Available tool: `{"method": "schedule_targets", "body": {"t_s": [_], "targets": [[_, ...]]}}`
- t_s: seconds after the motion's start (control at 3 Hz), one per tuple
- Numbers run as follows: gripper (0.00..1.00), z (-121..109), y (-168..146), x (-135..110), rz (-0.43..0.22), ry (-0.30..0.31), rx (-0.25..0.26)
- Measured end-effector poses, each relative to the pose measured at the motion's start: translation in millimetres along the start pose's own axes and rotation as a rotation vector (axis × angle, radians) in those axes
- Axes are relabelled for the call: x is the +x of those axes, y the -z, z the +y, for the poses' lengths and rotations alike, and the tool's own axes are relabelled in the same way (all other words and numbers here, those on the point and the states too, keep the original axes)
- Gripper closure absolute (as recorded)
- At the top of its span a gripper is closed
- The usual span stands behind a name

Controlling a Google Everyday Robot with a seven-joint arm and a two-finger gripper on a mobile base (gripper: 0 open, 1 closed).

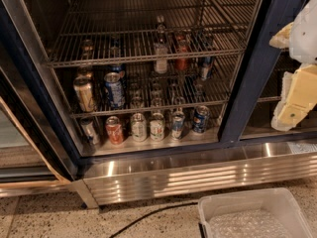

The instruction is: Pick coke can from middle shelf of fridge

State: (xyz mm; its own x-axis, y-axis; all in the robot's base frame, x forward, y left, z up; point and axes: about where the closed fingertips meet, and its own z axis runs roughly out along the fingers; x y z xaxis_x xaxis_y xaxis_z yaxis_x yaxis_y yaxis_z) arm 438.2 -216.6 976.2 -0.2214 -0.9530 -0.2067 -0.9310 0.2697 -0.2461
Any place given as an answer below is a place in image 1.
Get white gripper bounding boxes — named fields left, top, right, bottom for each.
left=269, top=23, right=317, bottom=132

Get red coke can shelf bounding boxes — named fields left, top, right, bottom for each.
left=174, top=32, right=189, bottom=70

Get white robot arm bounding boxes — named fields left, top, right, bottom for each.
left=269, top=0, right=317, bottom=132

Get blue pepsi can bottom right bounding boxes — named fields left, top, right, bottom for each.
left=192, top=105, right=210, bottom=133

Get blue silver can bottom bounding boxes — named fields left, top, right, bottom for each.
left=171, top=111, right=185, bottom=140

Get stainless steel display fridge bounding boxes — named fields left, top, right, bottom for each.
left=0, top=0, right=316, bottom=208

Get green white can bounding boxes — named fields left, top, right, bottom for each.
left=131, top=113, right=148, bottom=142
left=150, top=113, right=165, bottom=142

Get green white can bottom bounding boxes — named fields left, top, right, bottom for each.
left=131, top=113, right=148, bottom=142

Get blue pepsi can middle front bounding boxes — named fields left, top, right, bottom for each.
left=104, top=72, right=125, bottom=109

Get blue can behind pepsi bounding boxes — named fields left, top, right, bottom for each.
left=109, top=63, right=126, bottom=78

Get red coke can bottom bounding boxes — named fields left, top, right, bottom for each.
left=105, top=116, right=124, bottom=145

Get silver can bottom left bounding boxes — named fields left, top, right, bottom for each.
left=79, top=118, right=100, bottom=145

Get gold can middle shelf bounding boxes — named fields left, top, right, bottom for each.
left=73, top=76, right=96, bottom=112

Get dark can behind gold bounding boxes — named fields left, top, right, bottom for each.
left=76, top=65, right=94, bottom=80

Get open glass fridge door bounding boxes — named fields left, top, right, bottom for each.
left=0, top=44, right=73, bottom=197

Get clear glass bottle white label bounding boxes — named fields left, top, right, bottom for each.
left=155, top=15, right=167, bottom=74

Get clear plastic bin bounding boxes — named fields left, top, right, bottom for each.
left=198, top=187, right=314, bottom=238

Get right compartment wire shelf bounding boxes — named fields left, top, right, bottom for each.
left=259, top=52, right=299, bottom=102

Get middle wire fridge shelf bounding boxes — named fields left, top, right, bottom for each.
left=71, top=56, right=238, bottom=118

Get wire fridge shelf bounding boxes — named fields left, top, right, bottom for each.
left=48, top=0, right=258, bottom=68
left=71, top=56, right=238, bottom=118

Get black floor cable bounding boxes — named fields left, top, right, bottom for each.
left=108, top=200, right=199, bottom=238

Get upper wire fridge shelf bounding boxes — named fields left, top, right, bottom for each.
left=48, top=0, right=258, bottom=68

